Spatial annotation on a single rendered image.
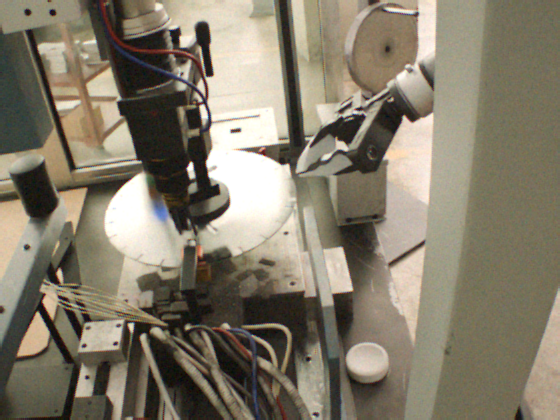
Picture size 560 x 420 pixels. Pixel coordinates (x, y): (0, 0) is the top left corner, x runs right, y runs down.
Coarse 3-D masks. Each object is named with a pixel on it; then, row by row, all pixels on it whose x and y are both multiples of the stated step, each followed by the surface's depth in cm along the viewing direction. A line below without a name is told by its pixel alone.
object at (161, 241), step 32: (224, 160) 103; (256, 160) 101; (128, 192) 98; (256, 192) 93; (128, 224) 90; (160, 224) 89; (224, 224) 87; (256, 224) 86; (128, 256) 83; (160, 256) 82; (224, 256) 81
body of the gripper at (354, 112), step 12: (360, 96) 82; (384, 96) 82; (396, 96) 76; (336, 108) 86; (348, 108) 84; (360, 108) 80; (396, 108) 79; (408, 108) 76; (348, 120) 79; (360, 120) 79; (348, 132) 80; (348, 144) 82
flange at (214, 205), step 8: (224, 184) 94; (224, 192) 92; (208, 200) 91; (216, 200) 91; (224, 200) 91; (192, 208) 89; (200, 208) 89; (208, 208) 89; (216, 208) 89; (192, 216) 88; (200, 216) 88; (208, 216) 89
